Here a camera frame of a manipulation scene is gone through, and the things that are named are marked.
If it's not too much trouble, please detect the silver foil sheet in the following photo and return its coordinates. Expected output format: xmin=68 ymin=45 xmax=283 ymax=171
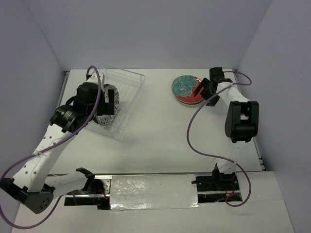
xmin=110 ymin=174 xmax=199 ymax=210

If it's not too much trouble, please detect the clear wire dish rack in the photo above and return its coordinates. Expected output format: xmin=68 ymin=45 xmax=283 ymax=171
xmin=86 ymin=63 xmax=145 ymax=138

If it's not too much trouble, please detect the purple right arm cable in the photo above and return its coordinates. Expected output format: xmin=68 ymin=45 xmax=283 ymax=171
xmin=187 ymin=70 xmax=252 ymax=207

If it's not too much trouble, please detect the blue white floral plate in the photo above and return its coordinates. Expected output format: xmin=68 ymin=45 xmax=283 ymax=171
xmin=93 ymin=84 xmax=120 ymax=126

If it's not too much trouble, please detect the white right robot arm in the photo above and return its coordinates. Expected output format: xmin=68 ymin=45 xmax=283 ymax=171
xmin=194 ymin=67 xmax=259 ymax=190

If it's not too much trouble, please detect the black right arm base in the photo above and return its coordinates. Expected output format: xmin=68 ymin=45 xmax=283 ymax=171
xmin=191 ymin=175 xmax=242 ymax=204

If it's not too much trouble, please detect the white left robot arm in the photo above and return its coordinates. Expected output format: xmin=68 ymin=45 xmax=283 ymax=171
xmin=0 ymin=82 xmax=102 ymax=214

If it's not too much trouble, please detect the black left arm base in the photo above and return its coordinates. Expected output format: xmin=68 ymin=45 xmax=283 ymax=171
xmin=64 ymin=174 xmax=112 ymax=210

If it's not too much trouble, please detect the red teal floral plate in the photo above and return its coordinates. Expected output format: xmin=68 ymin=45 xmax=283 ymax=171
xmin=174 ymin=95 xmax=204 ymax=106

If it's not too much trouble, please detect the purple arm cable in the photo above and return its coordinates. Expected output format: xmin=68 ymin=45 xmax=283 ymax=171
xmin=0 ymin=65 xmax=102 ymax=229
xmin=187 ymin=70 xmax=252 ymax=207

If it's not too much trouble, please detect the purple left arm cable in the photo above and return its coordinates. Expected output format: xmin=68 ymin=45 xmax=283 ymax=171
xmin=0 ymin=65 xmax=102 ymax=229

